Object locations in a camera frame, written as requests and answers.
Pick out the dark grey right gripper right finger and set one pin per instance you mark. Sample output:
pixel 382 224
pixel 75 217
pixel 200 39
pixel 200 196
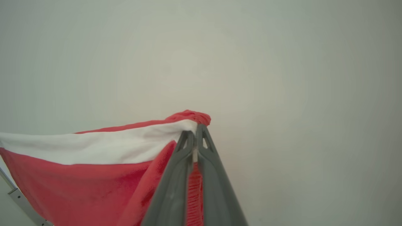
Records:
pixel 220 204

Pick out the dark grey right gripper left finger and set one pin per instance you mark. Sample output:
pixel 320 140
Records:
pixel 169 201

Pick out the red shorts with white stripe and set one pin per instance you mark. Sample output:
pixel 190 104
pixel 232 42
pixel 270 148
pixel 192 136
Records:
pixel 78 188

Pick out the grey metal post with holes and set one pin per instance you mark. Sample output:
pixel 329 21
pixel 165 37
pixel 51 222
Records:
pixel 22 201

